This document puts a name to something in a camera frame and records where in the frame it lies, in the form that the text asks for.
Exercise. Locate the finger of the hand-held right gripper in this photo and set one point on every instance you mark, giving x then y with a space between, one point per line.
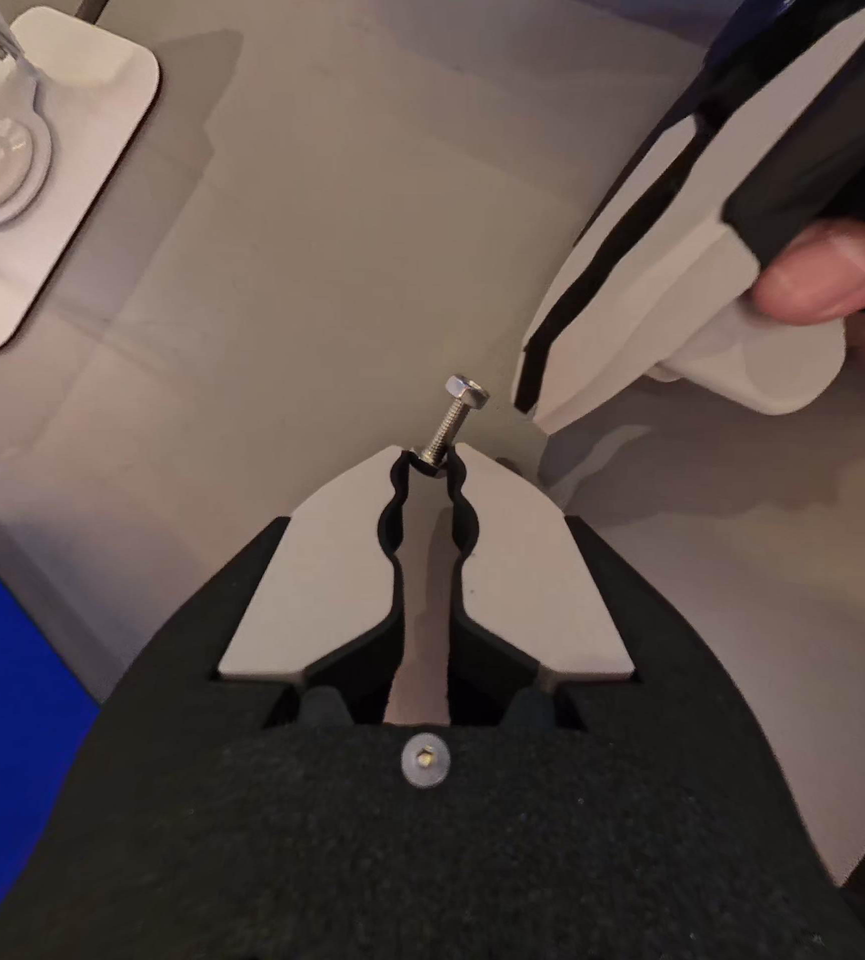
650 161
650 300

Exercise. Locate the blue plastic bin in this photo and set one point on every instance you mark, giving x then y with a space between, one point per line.
5 712

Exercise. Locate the wooden white document stand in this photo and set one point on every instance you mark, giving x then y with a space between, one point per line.
87 187

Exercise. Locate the grey desk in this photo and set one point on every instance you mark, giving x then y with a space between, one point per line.
290 262

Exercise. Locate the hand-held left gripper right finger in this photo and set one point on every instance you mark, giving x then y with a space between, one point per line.
537 592

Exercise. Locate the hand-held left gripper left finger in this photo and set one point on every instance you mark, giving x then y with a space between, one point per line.
320 592

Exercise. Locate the person's right hand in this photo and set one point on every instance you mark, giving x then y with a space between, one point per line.
830 270

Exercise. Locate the short thin steel bolt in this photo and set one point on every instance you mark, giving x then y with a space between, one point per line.
447 427

